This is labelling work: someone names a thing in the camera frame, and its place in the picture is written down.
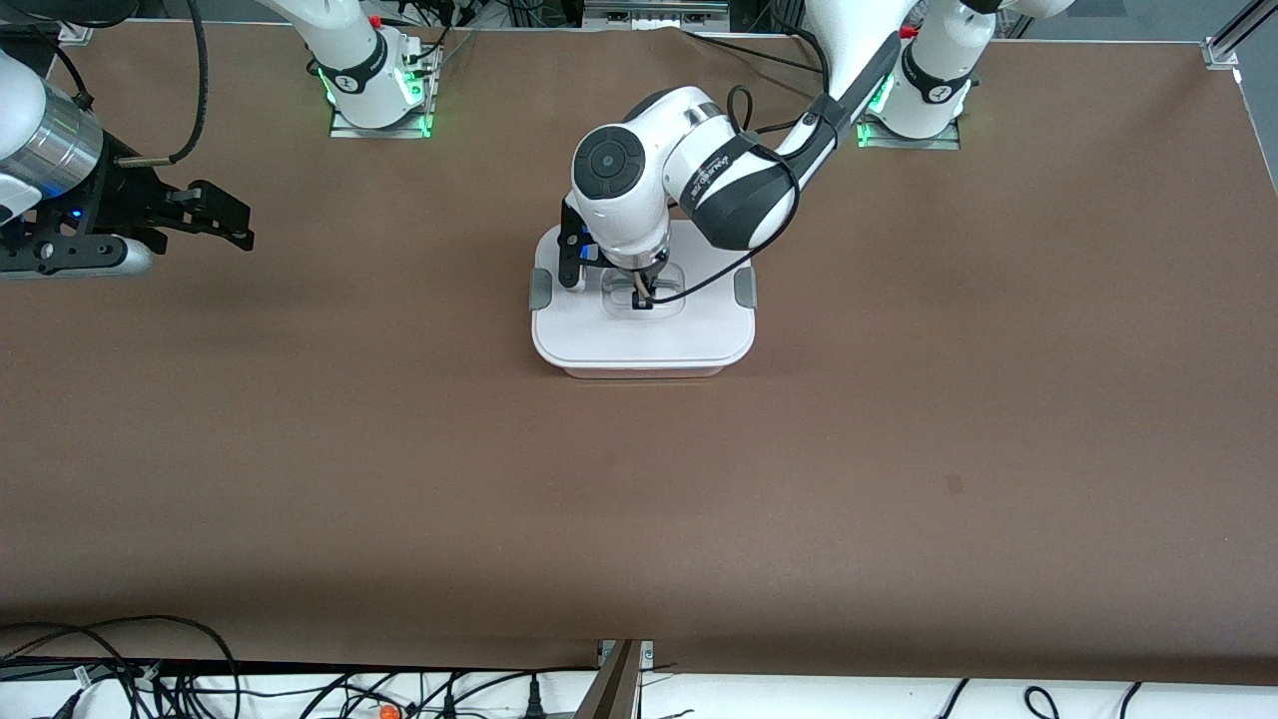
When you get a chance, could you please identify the black looping floor cable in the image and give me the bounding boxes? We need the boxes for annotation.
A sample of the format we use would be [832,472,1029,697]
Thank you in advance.
[0,614,243,719]

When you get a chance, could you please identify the black table cable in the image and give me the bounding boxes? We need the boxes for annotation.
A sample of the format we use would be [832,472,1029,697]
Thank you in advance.
[684,30,825,76]

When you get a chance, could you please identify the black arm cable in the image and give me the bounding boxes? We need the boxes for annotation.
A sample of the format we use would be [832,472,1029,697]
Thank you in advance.
[647,85,803,307]
[113,0,209,167]

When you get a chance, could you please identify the black power plug cable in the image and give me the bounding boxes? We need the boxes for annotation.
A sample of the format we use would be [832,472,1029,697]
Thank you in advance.
[439,667,600,719]

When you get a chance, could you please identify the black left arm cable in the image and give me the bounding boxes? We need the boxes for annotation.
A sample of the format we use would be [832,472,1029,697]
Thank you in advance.
[647,85,803,307]

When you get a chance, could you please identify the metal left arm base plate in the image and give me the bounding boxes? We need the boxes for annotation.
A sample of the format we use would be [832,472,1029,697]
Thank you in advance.
[856,70,961,151]

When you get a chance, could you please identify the aluminium profile post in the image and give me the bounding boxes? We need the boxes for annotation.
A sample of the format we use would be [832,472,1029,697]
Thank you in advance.
[574,639,655,719]

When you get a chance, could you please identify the translucent pink plastic box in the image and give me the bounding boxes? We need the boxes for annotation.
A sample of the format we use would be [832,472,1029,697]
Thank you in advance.
[557,358,732,380]

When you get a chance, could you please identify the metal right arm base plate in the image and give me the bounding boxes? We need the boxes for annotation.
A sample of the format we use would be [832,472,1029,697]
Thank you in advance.
[329,45,434,139]

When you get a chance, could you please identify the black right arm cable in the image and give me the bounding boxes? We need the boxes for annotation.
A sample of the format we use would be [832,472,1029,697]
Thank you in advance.
[113,0,209,167]

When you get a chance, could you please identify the brown table cover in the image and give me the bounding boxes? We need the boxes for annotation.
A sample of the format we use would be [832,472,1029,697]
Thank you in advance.
[0,20,1278,688]

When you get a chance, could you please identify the aluminium corner profile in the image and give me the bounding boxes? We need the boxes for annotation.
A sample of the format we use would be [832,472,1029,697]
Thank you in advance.
[1203,0,1278,69]

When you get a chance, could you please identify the white box lid grey clips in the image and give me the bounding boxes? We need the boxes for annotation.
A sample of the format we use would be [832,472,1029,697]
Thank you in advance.
[529,222,757,368]

